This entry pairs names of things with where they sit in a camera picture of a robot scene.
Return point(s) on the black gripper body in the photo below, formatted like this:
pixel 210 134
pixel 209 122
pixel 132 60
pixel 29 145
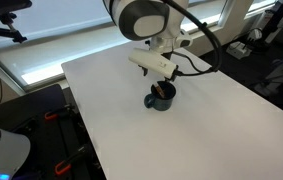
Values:
pixel 168 55

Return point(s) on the dark blue enamel mug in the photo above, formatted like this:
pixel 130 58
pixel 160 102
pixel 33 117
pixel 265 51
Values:
pixel 162 104

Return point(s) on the black perforated side table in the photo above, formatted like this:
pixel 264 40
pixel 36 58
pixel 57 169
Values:
pixel 31 106

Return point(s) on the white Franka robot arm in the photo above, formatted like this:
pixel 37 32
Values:
pixel 144 20

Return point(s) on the white box on floor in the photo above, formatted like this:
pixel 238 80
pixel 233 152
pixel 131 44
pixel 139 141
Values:
pixel 237 50

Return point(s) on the black camera tripod mount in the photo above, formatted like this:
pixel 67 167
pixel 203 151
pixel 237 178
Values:
pixel 1 5

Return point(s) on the white device with blue light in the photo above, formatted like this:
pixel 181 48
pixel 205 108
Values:
pixel 4 150

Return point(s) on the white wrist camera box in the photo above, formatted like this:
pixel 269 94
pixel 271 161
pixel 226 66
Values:
pixel 152 61

